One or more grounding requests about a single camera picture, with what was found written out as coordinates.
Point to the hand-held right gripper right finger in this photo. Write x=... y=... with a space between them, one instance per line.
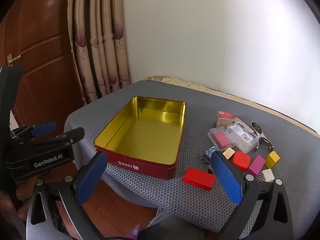
x=226 y=180

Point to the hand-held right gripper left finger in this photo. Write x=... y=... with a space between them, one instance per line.
x=91 y=177

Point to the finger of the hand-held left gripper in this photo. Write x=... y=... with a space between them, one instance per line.
x=43 y=128
x=72 y=135

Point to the red rounded case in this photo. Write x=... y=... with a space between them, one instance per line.
x=240 y=160

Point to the small beige block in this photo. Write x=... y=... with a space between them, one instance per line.
x=228 y=153

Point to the red rectangular block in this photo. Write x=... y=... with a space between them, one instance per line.
x=198 y=178

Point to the pink block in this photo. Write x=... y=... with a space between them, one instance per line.
x=256 y=165

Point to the white block with striped side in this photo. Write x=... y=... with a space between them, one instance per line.
x=267 y=175

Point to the clear case with red insert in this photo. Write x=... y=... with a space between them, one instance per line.
x=220 y=138

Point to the clear plastic box with label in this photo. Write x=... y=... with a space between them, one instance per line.
x=241 y=133

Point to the yellow block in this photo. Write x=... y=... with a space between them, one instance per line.
x=272 y=158

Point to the red and beige carton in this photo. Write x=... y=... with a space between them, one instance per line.
x=223 y=118

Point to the red tin box gold inside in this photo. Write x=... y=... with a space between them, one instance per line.
x=140 y=135

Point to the person's left hand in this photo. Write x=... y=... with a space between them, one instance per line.
x=21 y=211

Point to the purple patterned cloth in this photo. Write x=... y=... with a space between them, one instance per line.
x=132 y=233

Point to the brown wooden door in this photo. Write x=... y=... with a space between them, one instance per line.
x=37 y=55

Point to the beige leaf print curtain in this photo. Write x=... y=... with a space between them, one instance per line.
x=100 y=42

